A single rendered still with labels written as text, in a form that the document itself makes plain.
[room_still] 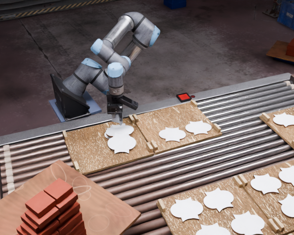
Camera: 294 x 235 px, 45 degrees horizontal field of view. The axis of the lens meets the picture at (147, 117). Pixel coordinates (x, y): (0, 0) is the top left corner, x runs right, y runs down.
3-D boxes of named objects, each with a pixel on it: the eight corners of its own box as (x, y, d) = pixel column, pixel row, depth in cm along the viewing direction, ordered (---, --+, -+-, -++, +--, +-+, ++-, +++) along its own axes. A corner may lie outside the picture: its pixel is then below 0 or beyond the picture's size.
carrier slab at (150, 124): (131, 118, 214) (131, 116, 213) (191, 103, 227) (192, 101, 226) (155, 155, 188) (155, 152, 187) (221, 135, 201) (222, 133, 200)
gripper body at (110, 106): (108, 107, 194) (107, 88, 187) (124, 107, 194) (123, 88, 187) (107, 115, 187) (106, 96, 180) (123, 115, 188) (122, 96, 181)
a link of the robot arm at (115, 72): (125, 62, 177) (120, 70, 171) (126, 81, 184) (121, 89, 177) (110, 60, 179) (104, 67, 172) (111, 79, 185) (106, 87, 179)
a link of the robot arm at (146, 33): (92, 79, 234) (144, 14, 215) (110, 94, 237) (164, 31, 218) (87, 85, 223) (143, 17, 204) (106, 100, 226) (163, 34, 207)
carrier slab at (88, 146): (62, 135, 201) (62, 133, 200) (130, 119, 214) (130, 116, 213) (77, 177, 175) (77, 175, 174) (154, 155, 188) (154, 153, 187)
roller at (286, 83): (0, 151, 197) (-3, 144, 194) (288, 84, 254) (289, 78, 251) (0, 157, 193) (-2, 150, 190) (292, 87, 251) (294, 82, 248)
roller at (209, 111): (2, 168, 188) (0, 158, 189) (299, 94, 246) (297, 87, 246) (1, 167, 184) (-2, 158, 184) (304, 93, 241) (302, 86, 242)
